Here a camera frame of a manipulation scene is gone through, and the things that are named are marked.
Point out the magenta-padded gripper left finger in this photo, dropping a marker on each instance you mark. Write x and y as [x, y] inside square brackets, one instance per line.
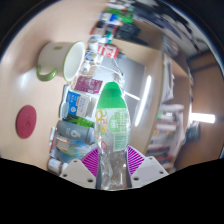
[88, 163]

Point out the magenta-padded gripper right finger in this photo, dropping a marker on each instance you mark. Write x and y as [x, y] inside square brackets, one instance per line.
[136, 160]

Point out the clear plastic bottle green cap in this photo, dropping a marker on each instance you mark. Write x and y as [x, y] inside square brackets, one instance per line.
[111, 133]

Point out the clear glass bottle yellow cap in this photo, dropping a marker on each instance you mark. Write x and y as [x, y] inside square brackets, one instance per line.
[68, 148]

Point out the brown spread jar white lid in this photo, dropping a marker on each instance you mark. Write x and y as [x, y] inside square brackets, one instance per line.
[56, 165]

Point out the grey drink tumbler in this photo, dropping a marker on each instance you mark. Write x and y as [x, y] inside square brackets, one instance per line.
[73, 131]

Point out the dark green bottle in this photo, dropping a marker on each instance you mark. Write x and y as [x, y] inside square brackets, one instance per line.
[80, 120]

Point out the white under-shelf light bar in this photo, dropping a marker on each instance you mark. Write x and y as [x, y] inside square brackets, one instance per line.
[143, 100]

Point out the blue and white carton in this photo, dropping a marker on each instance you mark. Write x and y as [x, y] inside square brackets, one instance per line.
[78, 103]

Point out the flat round red coaster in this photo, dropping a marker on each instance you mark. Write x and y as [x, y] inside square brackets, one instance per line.
[26, 121]

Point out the white upper light bar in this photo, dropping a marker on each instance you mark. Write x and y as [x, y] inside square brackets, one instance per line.
[202, 118]

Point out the magenta snack pouch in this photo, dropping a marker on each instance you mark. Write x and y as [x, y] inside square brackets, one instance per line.
[87, 85]

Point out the red and white can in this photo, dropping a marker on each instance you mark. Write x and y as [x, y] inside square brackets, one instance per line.
[107, 50]

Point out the green small container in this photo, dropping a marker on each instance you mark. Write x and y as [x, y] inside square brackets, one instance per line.
[124, 18]

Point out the white bottle blue cap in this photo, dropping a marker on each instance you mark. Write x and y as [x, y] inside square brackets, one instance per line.
[107, 16]

